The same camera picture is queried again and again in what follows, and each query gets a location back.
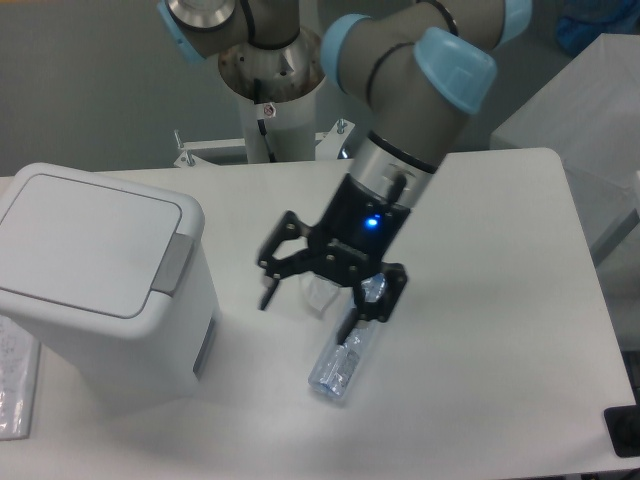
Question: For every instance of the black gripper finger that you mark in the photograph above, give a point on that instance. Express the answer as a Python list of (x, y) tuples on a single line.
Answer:
[(289, 228), (374, 299)]

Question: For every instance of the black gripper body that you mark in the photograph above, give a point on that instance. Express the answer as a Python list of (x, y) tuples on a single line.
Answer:
[(356, 230)]

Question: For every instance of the white push-lid trash can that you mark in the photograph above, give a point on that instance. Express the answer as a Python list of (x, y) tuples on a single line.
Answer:
[(109, 274)]

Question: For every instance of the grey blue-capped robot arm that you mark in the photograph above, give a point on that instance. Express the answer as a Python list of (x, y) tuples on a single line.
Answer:
[(423, 72)]

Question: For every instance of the crumpled white tissue wrapper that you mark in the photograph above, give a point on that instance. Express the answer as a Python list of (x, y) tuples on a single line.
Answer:
[(318, 292)]

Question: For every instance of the clear plastic water bottle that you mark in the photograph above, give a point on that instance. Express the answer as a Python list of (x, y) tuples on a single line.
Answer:
[(337, 364)]

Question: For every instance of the white side cabinet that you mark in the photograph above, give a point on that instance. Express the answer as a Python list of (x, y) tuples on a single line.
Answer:
[(589, 115)]

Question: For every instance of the black device at table edge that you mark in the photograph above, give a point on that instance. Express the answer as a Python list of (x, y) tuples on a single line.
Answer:
[(623, 426)]

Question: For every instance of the blue bag in corner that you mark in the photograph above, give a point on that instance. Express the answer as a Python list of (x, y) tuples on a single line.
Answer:
[(582, 22)]

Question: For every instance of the paper sheet in sleeve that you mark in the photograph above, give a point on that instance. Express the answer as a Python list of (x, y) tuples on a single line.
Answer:
[(20, 355)]

